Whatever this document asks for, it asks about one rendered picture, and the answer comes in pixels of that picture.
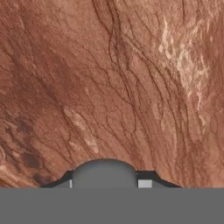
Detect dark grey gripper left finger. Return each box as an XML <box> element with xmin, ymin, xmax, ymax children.
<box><xmin>41</xmin><ymin>170</ymin><xmax>74</xmax><ymax>189</ymax></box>

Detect grey round blender lid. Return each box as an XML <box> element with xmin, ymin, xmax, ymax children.
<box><xmin>71</xmin><ymin>158</ymin><xmax>138</xmax><ymax>189</ymax></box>

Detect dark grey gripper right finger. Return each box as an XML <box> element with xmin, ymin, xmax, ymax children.
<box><xmin>136</xmin><ymin>170</ymin><xmax>182</xmax><ymax>189</ymax></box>

